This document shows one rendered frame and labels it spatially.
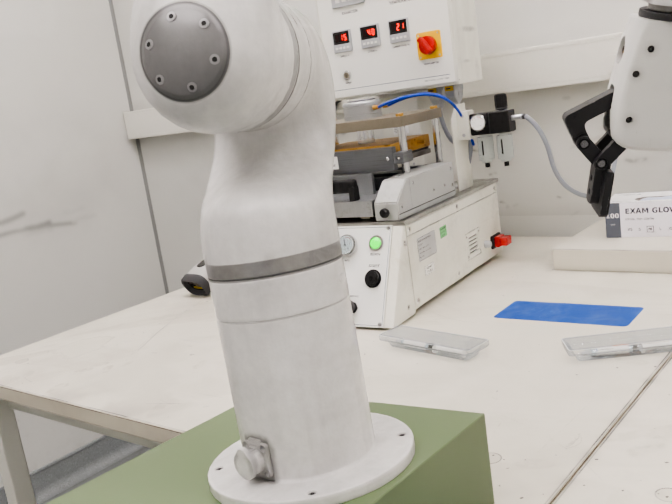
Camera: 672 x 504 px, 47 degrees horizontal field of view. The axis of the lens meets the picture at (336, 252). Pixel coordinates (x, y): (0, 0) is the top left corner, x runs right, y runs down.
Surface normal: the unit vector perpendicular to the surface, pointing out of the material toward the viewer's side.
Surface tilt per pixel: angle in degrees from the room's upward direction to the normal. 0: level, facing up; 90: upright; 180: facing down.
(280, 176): 25
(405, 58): 90
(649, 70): 99
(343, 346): 86
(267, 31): 92
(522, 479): 0
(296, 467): 87
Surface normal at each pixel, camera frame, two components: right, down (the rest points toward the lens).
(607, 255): -0.62, 0.25
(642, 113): -0.13, 0.39
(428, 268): 0.83, 0.00
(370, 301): -0.54, -0.18
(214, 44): 0.04, 0.07
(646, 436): -0.15, -0.97
